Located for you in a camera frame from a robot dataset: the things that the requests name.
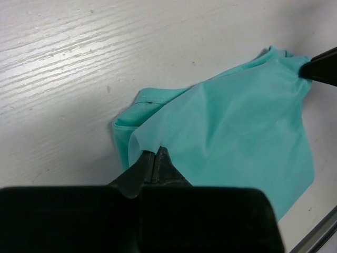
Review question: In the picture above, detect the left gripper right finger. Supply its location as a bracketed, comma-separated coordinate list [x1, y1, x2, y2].
[138, 148, 284, 252]

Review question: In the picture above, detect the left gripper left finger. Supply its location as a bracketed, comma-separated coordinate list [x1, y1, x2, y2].
[1, 151, 155, 252]

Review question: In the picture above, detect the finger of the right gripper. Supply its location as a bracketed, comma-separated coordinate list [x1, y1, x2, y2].
[311, 47, 337, 61]
[300, 56, 336, 86]

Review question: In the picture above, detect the teal t-shirt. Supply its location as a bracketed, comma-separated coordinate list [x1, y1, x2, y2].
[112, 47, 314, 219]

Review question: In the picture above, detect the aluminium table rail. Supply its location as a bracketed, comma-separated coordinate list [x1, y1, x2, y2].
[279, 204, 336, 252]

